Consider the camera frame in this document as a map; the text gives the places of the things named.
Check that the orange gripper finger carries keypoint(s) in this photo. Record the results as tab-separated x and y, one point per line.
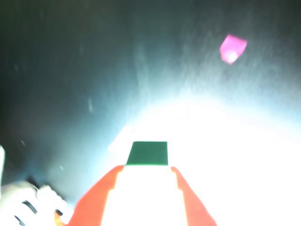
94	204
195	212

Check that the orange curved clamp lever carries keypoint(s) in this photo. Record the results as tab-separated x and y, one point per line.
57	219

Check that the small crumpled pink tape marker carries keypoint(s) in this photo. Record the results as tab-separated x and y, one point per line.
231	46

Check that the green cube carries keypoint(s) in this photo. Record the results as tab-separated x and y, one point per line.
148	153

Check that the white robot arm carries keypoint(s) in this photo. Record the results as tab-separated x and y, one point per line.
14	195

